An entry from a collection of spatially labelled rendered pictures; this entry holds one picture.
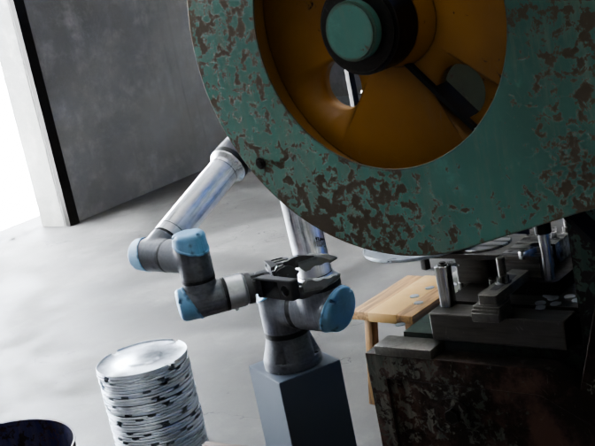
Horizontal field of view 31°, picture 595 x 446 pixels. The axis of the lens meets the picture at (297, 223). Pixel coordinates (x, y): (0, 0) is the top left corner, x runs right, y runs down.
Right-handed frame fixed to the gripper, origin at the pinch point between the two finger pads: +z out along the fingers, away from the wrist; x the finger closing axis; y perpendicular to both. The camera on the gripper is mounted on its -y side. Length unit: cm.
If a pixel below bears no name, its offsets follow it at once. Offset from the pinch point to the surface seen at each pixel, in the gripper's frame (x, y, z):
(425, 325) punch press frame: 13.5, -13.8, 14.3
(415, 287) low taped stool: 45, 100, 50
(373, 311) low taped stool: 45, 88, 31
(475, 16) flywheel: -54, -57, 18
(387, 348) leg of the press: 14.1, -18.9, 3.5
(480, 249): -0.5, -16.0, 28.6
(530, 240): 0.0, -17.0, 39.9
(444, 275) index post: 0.4, -23.2, 17.0
